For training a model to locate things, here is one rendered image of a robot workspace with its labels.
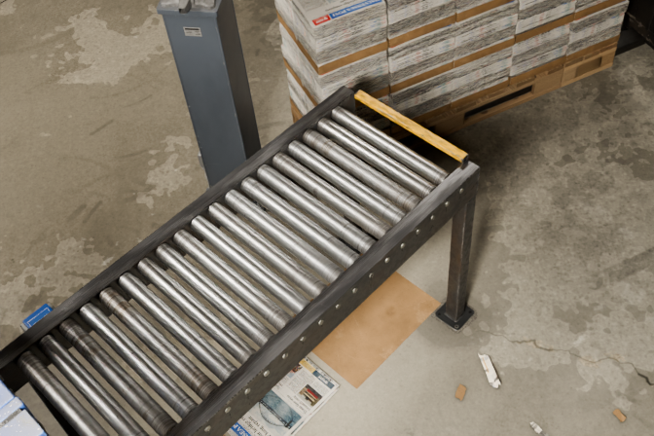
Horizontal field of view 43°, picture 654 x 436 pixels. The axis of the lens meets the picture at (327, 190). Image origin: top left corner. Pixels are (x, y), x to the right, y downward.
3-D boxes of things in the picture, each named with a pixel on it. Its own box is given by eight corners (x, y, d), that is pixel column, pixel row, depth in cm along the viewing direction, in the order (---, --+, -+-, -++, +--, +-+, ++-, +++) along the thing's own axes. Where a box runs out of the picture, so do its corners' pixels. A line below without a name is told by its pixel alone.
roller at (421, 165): (334, 118, 267) (341, 104, 265) (450, 191, 244) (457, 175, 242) (326, 117, 263) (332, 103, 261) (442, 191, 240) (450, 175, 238)
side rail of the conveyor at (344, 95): (344, 110, 277) (342, 84, 268) (356, 118, 274) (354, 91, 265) (0, 383, 220) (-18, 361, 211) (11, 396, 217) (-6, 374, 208)
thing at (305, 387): (282, 338, 300) (282, 336, 299) (340, 385, 286) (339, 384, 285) (205, 409, 284) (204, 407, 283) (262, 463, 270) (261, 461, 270)
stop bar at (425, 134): (360, 92, 265) (360, 88, 263) (469, 158, 244) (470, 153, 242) (353, 98, 263) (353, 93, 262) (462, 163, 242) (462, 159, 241)
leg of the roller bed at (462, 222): (453, 304, 305) (463, 184, 253) (465, 312, 302) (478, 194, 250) (443, 313, 302) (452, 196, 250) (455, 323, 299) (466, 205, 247)
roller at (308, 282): (219, 207, 245) (216, 197, 241) (334, 296, 222) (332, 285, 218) (206, 217, 243) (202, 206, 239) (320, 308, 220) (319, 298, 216)
